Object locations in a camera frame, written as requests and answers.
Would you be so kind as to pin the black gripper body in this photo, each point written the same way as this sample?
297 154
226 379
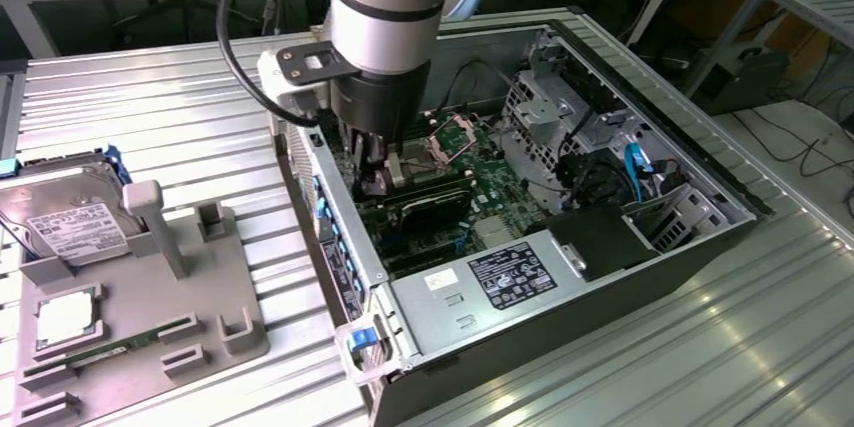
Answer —
377 102

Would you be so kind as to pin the green Dell motherboard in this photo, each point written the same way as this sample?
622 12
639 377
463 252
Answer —
507 187

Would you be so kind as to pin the grey parts rack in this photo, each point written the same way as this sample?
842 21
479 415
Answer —
134 307

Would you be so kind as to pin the silver chipset heatsink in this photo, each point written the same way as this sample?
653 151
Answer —
497 231

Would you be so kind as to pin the blue case latch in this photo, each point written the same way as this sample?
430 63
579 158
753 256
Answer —
362 339

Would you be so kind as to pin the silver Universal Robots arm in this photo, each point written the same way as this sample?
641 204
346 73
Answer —
383 7

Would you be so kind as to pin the low silver disk bay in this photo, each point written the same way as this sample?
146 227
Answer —
694 217

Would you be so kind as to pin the green RAM stick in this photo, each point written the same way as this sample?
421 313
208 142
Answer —
100 347

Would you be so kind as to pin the black plastic air duct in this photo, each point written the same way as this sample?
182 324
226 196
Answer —
594 242

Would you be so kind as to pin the tall silver disk bay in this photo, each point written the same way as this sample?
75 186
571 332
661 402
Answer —
541 112

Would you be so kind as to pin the black office chair base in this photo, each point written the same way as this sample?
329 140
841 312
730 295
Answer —
167 12

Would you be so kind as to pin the CPU with silver lid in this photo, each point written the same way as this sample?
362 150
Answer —
66 319

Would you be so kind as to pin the short black expansion slot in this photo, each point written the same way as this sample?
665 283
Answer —
423 254

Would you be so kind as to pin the open black PC case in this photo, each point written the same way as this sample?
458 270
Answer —
534 347

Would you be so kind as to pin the black box on floor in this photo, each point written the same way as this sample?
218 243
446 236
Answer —
748 79

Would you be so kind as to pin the graphics card with black shroud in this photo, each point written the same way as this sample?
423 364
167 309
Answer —
434 209

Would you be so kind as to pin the metal socket cover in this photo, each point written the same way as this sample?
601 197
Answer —
461 119

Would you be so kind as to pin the grey aluminium frame post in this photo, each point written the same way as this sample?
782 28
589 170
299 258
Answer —
10 112

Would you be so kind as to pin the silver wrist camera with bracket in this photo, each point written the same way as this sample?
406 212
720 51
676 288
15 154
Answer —
314 64

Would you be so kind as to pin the silver hard disk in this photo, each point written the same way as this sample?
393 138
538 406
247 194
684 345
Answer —
60 217

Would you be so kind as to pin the grey power supply unit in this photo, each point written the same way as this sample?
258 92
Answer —
467 297

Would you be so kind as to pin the black RAM slot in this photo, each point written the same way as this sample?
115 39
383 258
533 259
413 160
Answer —
430 186
430 181

